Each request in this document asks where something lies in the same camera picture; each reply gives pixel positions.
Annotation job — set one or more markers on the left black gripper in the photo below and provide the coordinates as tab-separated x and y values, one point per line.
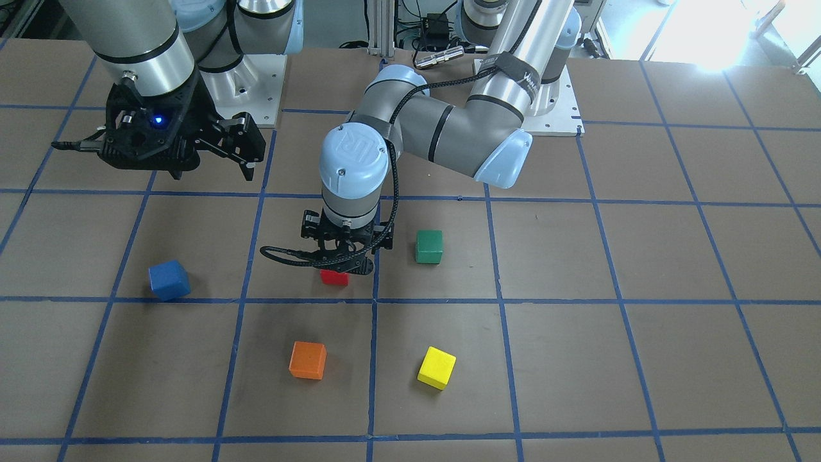
385	238

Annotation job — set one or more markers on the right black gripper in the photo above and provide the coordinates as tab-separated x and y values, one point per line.
203	114

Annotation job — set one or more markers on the red wooden block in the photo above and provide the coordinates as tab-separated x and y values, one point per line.
334	278

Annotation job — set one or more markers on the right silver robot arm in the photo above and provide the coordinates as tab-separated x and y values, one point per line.
182	78

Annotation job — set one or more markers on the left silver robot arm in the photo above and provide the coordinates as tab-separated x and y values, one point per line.
400	112

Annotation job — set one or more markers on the green wooden block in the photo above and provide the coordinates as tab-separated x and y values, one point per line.
429	247

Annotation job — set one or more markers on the orange wooden block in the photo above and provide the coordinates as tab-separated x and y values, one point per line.
308	360

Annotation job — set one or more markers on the blue wooden block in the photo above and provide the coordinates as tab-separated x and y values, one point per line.
169	280

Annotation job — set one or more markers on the yellow wooden block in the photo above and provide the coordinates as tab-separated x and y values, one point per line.
436	368

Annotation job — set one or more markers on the silver cylindrical connector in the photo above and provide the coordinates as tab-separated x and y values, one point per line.
438	58

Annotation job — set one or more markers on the black power adapter box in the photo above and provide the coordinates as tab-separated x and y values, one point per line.
436	25

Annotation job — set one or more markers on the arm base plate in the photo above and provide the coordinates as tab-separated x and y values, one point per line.
253	86
558	112

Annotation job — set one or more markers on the aluminium frame post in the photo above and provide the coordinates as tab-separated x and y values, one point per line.
381	16

